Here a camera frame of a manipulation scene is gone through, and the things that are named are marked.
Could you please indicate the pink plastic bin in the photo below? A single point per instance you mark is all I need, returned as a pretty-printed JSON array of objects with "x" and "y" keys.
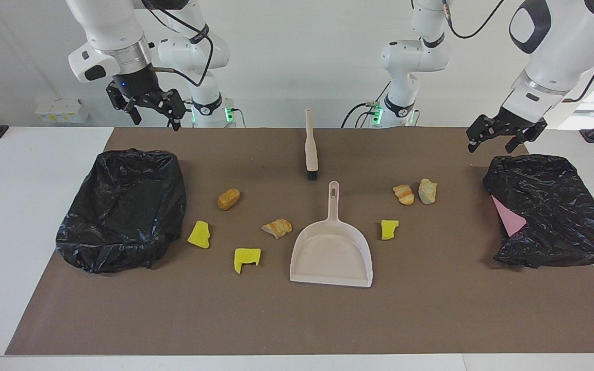
[{"x": 508, "y": 219}]

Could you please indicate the yellow sponge chunk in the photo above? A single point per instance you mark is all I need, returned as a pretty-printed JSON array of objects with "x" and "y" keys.
[{"x": 199, "y": 235}]

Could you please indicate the beige hand brush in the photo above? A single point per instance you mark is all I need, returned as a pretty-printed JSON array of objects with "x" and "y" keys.
[{"x": 311, "y": 149}]

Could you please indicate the notched yellow sponge piece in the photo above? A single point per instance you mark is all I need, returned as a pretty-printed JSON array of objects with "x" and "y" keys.
[{"x": 245, "y": 256}]

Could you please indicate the striped bread piece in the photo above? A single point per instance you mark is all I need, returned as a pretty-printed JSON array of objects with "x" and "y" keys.
[
  {"x": 404, "y": 195},
  {"x": 277, "y": 228}
]

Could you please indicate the beige plastic dustpan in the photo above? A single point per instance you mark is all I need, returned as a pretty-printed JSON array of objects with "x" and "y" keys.
[{"x": 330, "y": 257}]

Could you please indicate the black trash bag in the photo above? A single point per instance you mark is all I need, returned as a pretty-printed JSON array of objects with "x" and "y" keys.
[
  {"x": 560, "y": 206},
  {"x": 121, "y": 216}
]

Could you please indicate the brown table mat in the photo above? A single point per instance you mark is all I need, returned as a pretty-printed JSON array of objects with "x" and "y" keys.
[{"x": 431, "y": 309}]

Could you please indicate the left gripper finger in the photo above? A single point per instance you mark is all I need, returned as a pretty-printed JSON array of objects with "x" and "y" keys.
[
  {"x": 512, "y": 144},
  {"x": 473, "y": 141}
]

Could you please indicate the yellow and green sponge piece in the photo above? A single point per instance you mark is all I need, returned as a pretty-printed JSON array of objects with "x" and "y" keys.
[{"x": 389, "y": 229}]

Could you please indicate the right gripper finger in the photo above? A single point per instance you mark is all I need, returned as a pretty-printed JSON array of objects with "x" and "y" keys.
[
  {"x": 135, "y": 113},
  {"x": 176, "y": 118}
]

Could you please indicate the pale bread chunk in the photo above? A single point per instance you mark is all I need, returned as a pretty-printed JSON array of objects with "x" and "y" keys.
[{"x": 427, "y": 191}]

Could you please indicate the white cardboard box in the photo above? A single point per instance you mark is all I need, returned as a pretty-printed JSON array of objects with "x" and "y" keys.
[{"x": 62, "y": 111}]

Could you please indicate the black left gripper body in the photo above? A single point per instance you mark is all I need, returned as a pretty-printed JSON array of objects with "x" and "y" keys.
[{"x": 508, "y": 123}]

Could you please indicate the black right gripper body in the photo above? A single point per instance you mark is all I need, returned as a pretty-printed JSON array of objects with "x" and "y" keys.
[{"x": 139, "y": 87}]

